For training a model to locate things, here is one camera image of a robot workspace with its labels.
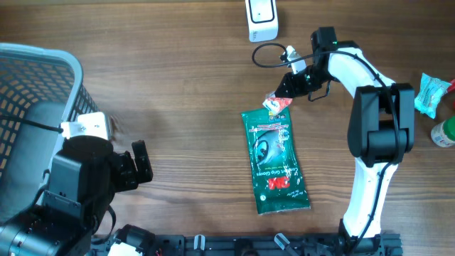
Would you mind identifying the black camera cable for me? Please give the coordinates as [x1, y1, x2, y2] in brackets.
[252, 42, 401, 256]
[0, 114, 64, 134]

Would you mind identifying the grey plastic mesh basket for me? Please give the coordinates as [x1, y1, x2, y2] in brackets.
[1, 43, 101, 224]

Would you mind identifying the teal wet wipes pack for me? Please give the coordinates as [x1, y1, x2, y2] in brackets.
[414, 73, 451, 119]

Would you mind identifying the green 3M gloves packet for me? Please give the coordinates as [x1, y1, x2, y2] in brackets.
[241, 108, 311, 215]

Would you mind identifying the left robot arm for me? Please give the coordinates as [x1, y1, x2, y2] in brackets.
[1, 136, 153, 255]

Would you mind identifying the black left camera cable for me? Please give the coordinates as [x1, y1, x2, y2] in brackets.
[0, 114, 64, 134]

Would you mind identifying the white barcode scanner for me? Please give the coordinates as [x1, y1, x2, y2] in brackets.
[245, 0, 279, 43]

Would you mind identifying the red white small box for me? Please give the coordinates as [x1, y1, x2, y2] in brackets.
[262, 92, 293, 115]

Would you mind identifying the red tube with green cap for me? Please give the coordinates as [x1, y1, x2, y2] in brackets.
[446, 79, 455, 93]

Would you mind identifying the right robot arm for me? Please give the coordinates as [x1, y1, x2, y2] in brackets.
[274, 27, 414, 255]

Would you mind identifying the green lid small jar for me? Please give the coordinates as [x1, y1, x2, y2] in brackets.
[431, 117, 455, 148]

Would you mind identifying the black right camera cable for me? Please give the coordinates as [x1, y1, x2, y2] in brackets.
[252, 42, 401, 256]

